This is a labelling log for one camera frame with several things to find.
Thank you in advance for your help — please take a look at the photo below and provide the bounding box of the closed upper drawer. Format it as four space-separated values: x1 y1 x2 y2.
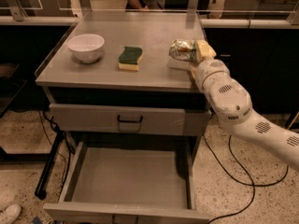
50 104 210 136

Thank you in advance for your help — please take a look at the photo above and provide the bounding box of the black wheeled cart base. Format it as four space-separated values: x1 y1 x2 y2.
285 111 299 130

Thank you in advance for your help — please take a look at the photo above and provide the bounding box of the white sneaker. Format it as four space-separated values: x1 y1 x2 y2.
0 203 21 224

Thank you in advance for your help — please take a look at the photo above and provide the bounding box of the green yellow sponge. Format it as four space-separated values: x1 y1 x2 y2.
118 47 143 71

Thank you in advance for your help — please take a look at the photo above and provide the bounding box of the open middle drawer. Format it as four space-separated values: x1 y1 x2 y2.
44 144 209 224

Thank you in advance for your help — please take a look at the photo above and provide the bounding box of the grey metal drawer cabinet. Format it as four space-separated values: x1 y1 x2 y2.
36 12 210 224

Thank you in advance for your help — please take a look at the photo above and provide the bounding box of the white horizontal rail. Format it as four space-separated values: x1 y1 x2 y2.
202 19 299 29

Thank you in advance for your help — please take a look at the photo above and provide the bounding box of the crushed 7up can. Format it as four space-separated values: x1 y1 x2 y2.
169 39 196 62

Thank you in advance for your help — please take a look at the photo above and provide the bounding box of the white ceramic bowl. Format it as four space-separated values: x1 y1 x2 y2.
67 34 105 63

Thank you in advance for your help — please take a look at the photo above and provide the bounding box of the black table leg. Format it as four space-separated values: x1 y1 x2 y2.
35 131 63 200

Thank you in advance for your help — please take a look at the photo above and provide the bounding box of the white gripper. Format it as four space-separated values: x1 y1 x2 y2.
188 40 230 92

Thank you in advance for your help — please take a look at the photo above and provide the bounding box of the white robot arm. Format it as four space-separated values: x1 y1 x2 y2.
190 40 299 172

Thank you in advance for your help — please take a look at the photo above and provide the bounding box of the black floor cable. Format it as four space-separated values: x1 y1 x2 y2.
202 133 290 224

